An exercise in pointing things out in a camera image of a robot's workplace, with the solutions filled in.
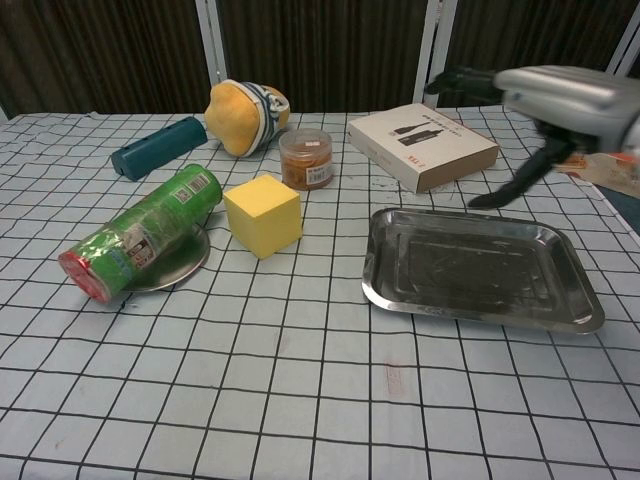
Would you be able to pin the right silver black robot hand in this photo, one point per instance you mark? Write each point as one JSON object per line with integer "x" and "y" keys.
{"x": 570, "y": 100}

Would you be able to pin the yellow foam cube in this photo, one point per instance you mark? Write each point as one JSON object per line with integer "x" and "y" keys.
{"x": 265, "y": 215}

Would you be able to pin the green chips can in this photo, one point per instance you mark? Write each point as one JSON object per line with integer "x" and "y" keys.
{"x": 145, "y": 230}

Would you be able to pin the orange carton box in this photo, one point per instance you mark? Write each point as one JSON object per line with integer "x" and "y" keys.
{"x": 617, "y": 172}

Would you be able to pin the white flat cardboard box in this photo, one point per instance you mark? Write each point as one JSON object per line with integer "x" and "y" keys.
{"x": 425, "y": 145}

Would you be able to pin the rectangular steel tray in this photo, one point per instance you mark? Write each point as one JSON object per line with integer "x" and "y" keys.
{"x": 475, "y": 265}

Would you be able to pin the dark folding partition screen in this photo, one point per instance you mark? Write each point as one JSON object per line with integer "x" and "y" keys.
{"x": 325, "y": 50}

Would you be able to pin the clear jar of rubber bands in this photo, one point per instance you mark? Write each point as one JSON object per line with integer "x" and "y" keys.
{"x": 306, "y": 160}

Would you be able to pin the yellow striped plush toy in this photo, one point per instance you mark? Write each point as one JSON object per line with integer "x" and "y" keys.
{"x": 235, "y": 117}

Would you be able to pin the white checkered tablecloth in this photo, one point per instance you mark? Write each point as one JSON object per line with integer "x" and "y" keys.
{"x": 300, "y": 390}

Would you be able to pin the teal plastic bar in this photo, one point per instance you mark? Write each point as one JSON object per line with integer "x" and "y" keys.
{"x": 160, "y": 147}

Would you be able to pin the round steel plate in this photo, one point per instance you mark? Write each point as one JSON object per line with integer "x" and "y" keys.
{"x": 186, "y": 265}

